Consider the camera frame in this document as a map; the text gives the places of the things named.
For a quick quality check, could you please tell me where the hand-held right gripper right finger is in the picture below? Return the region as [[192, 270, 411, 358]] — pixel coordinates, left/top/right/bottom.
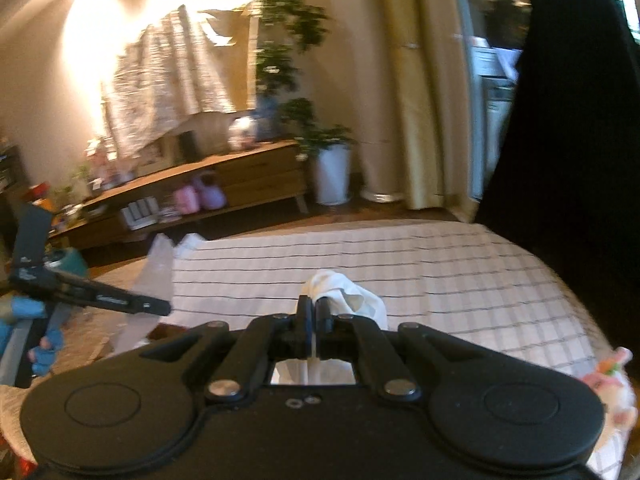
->
[[317, 299, 481, 403]]

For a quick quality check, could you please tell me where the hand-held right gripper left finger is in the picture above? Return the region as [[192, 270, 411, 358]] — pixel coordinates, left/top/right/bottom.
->
[[140, 295, 316, 403]]

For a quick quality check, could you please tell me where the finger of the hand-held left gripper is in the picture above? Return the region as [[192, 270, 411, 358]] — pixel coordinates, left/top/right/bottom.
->
[[50, 272, 174, 317]]

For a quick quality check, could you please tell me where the white cloth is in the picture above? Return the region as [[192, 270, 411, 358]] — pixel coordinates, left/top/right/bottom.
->
[[274, 270, 389, 387]]

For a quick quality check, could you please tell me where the large clear plastic bag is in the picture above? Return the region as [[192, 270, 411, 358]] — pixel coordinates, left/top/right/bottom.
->
[[114, 234, 175, 357]]

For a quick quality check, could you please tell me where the person's left hand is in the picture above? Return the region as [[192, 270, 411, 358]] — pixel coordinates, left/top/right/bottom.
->
[[0, 294, 67, 377]]

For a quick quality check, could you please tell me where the teal bin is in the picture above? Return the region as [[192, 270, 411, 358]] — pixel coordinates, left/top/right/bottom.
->
[[46, 250, 89, 282]]

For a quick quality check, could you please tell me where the white router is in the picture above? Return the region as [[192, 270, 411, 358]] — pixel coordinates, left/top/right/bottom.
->
[[122, 199, 160, 229]]

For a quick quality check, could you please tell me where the checked tablecloth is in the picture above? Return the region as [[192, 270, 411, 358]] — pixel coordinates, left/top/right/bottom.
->
[[92, 219, 632, 480]]

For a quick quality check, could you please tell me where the pink toy backpack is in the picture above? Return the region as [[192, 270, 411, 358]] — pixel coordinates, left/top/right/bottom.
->
[[175, 185, 200, 214]]

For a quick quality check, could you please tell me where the purple kettlebell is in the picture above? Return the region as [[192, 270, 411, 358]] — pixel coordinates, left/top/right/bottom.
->
[[195, 172, 226, 210]]

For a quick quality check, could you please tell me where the white planter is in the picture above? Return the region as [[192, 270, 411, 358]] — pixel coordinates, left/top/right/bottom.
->
[[313, 143, 352, 206]]

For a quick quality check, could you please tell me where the wooden media cabinet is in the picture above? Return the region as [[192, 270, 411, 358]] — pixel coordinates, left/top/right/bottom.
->
[[49, 140, 309, 252]]

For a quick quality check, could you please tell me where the pink plastic bag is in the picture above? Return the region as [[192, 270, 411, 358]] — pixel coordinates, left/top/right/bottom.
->
[[231, 116, 256, 149]]

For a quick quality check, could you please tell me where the blue gift bag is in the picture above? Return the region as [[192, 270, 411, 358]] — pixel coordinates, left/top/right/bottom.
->
[[255, 97, 279, 141]]

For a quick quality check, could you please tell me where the cream draped sheet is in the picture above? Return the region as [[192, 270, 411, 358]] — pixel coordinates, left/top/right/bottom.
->
[[100, 5, 252, 159]]

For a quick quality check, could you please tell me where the covered tower air conditioner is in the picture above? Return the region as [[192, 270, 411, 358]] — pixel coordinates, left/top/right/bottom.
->
[[325, 0, 402, 204]]

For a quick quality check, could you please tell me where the yellow curtain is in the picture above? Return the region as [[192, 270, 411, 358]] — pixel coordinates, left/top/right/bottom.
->
[[394, 0, 477, 212]]

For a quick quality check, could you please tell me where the washing machine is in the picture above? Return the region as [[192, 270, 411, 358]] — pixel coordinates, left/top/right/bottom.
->
[[469, 45, 519, 202]]

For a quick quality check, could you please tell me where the green potted plant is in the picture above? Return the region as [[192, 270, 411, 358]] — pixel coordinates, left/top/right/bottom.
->
[[254, 0, 357, 162]]

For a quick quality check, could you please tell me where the black draped cloth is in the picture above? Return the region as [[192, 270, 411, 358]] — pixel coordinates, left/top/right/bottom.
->
[[474, 0, 640, 377]]

